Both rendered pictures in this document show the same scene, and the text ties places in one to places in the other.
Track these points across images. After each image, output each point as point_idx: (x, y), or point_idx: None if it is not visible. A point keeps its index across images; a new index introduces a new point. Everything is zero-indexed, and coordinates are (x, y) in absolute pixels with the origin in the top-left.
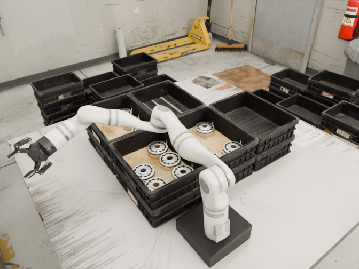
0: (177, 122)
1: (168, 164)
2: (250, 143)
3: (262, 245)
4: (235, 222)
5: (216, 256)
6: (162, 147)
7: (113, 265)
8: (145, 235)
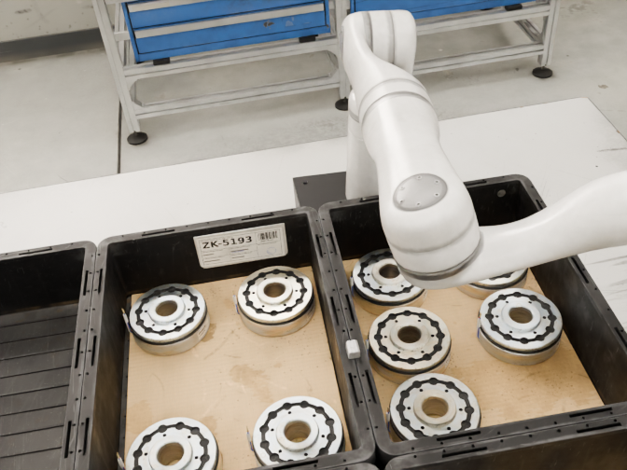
0: (396, 133)
1: (423, 317)
2: (143, 233)
3: (285, 198)
4: (320, 192)
5: None
6: (414, 398)
7: (618, 248)
8: None
